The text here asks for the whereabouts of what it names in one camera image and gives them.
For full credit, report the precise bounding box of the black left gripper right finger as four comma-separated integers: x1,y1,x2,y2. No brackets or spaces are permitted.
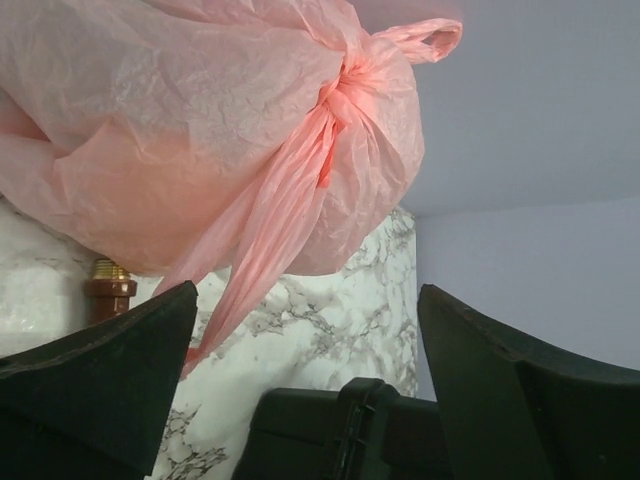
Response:
418,285,639,479

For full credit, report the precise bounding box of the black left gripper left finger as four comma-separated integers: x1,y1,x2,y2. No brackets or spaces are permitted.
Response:
1,282,197,479

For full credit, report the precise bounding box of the pink plastic bag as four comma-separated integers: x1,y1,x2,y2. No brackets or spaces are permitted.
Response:
1,1,463,371

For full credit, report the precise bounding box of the black plastic toolbox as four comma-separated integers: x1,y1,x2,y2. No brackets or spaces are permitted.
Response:
232,378,454,480

